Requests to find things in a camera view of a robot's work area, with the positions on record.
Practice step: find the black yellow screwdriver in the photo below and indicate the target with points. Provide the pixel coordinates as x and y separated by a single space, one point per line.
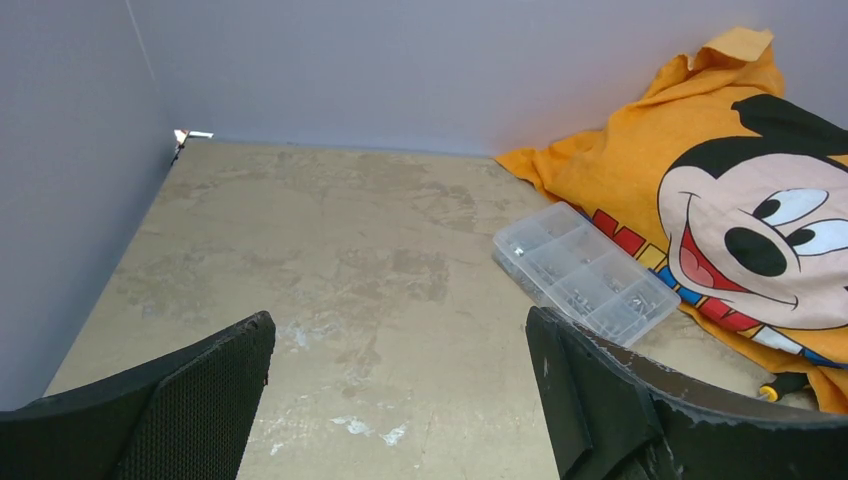
783 384

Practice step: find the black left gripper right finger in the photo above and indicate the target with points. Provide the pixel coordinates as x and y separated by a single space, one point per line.
614 414

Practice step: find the orange Mickey Mouse pillowcase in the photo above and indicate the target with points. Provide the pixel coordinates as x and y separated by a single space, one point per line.
735 197

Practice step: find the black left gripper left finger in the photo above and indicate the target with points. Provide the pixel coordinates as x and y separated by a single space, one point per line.
185 415

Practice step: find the clear plastic screw box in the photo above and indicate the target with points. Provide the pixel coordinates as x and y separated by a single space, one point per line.
561 261

